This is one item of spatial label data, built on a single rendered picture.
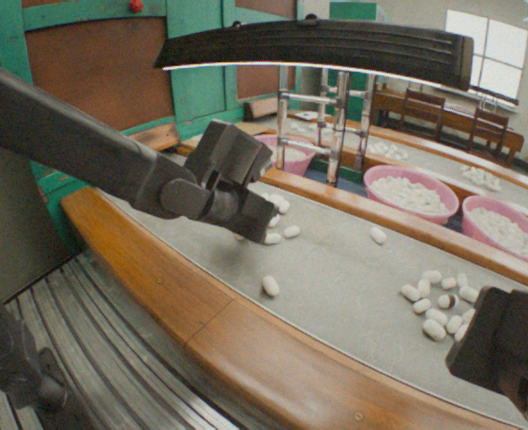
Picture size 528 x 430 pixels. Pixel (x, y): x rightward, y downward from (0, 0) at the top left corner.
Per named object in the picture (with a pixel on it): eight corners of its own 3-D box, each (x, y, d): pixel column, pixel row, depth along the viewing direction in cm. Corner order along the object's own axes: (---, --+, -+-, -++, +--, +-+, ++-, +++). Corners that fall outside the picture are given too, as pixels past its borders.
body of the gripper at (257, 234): (230, 188, 44) (203, 175, 37) (280, 206, 39) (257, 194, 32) (217, 222, 44) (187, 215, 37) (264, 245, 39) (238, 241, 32)
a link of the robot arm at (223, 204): (223, 175, 37) (193, 159, 31) (252, 190, 34) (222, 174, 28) (203, 216, 37) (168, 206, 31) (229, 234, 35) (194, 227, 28)
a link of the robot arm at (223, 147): (234, 137, 37) (172, 95, 27) (275, 151, 32) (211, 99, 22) (198, 205, 38) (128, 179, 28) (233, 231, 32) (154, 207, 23)
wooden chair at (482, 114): (464, 209, 190) (497, 116, 138) (449, 188, 224) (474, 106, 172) (498, 216, 181) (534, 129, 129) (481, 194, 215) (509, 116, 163)
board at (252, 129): (207, 153, 77) (207, 150, 76) (179, 145, 84) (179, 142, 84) (268, 129, 99) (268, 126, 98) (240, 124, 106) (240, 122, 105)
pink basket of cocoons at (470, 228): (536, 302, 35) (559, 273, 30) (447, 263, 48) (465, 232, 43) (520, 241, 53) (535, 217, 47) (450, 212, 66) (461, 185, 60)
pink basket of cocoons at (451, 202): (457, 253, 51) (473, 223, 45) (359, 238, 57) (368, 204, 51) (431, 200, 72) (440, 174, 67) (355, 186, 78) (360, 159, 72)
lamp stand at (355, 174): (360, 184, 79) (382, 42, 54) (307, 167, 89) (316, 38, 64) (374, 167, 92) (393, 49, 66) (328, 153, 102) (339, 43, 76)
